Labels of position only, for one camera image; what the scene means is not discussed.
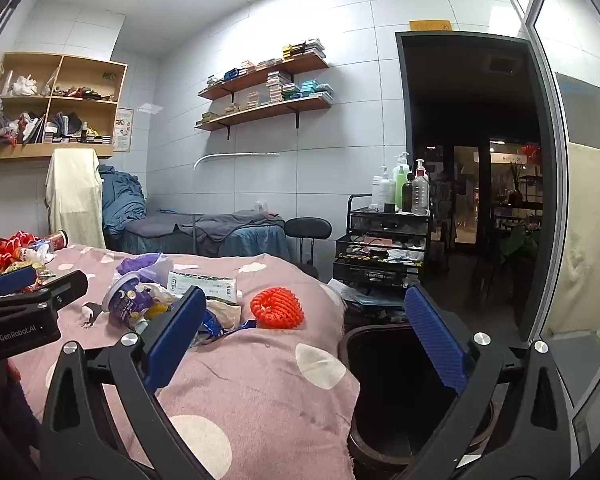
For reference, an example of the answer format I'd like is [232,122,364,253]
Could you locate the grey blue bag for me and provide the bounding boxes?
[327,280,406,312]

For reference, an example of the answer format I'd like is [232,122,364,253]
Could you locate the purple paper cup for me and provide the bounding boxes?
[101,272,153,331]

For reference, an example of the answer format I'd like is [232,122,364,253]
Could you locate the cream hanging cloth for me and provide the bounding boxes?
[45,148,106,250]

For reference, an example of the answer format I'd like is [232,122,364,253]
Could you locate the wall poster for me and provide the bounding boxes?
[114,107,135,153]

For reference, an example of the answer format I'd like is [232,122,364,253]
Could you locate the grey paper sheet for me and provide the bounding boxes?
[555,72,600,153]

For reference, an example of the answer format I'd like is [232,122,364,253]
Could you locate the heap of blue bedding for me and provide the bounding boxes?
[99,165,148,233]

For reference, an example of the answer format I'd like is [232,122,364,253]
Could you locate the row of flat boxes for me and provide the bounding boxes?
[42,129,112,145]

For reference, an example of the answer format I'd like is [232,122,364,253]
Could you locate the green and silver drink carton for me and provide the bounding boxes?
[167,270,238,306]

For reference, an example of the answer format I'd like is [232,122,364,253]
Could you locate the black mesh trolley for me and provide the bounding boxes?
[332,194,433,291]

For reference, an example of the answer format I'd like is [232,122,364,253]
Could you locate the heap of mixed cloths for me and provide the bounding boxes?
[0,112,46,147]

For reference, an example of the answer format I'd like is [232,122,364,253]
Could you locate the clear plastic bottle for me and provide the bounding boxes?
[20,241,56,265]

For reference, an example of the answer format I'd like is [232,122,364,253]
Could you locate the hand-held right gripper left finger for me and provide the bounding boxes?
[39,285,216,480]

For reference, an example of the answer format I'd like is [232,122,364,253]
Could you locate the white pump bottle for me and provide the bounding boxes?
[371,174,396,212]

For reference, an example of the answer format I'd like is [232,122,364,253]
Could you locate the wooden wall shelf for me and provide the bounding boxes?
[195,95,333,140]
[198,55,330,102]

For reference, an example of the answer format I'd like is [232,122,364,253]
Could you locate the wooden cubby shelf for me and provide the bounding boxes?
[0,51,129,162]

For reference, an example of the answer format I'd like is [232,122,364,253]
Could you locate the clear pump bottle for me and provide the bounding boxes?
[411,159,431,215]

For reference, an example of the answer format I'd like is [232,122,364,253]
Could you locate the blue skirted massage bed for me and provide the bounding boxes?
[105,210,293,263]

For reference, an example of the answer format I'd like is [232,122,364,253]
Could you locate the red foam fruit net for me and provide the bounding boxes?
[250,286,305,331]

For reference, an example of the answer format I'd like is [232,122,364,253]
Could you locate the green potted plant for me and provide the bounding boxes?
[500,210,541,261]

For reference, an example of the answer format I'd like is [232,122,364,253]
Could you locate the stacks of small boxes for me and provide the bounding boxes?
[207,38,327,88]

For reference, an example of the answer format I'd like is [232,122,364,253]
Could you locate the aluminium framed glass partition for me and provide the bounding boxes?
[495,0,600,461]

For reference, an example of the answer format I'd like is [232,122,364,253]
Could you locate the grey folded cloth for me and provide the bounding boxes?
[50,111,83,136]

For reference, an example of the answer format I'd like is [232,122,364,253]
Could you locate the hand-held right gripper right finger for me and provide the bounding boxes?
[404,284,583,480]

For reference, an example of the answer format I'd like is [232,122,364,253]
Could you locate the red and black clutter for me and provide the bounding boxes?
[52,85,106,102]

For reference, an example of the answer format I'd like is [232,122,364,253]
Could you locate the red crisps can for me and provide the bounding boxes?
[42,230,71,252]

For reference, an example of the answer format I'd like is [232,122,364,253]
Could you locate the wall shelves with boxes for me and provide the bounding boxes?
[200,71,334,123]

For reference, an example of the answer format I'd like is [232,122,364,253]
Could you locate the clear plastic wrap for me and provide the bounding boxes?
[140,282,181,311]

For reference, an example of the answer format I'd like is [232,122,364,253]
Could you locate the beige paper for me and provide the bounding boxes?
[205,297,243,333]

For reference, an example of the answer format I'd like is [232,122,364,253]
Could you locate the white floor lamp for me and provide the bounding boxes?
[192,152,281,256]

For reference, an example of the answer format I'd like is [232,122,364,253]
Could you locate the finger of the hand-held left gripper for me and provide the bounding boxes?
[0,266,38,301]
[27,270,89,307]

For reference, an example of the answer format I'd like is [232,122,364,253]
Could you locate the red patterned snack bag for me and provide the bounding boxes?
[0,231,45,273]

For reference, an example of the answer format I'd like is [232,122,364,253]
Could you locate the black door frame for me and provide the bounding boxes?
[395,30,563,341]

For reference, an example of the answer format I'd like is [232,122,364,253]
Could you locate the dark brown bin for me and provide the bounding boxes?
[338,324,496,473]

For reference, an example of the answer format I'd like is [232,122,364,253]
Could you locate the white plastic bag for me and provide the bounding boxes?
[7,74,38,97]

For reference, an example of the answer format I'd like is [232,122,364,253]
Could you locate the clutter of small tools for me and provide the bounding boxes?
[340,245,426,264]

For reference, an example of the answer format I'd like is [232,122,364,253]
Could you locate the group of pump bottles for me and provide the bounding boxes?
[391,152,412,211]

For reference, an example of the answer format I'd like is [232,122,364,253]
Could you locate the blue foil wrapper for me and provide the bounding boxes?
[192,307,258,348]

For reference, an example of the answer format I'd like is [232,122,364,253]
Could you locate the grey blanket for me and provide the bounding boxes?
[145,210,286,256]

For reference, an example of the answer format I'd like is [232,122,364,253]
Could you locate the black round stool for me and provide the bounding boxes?
[284,217,333,281]

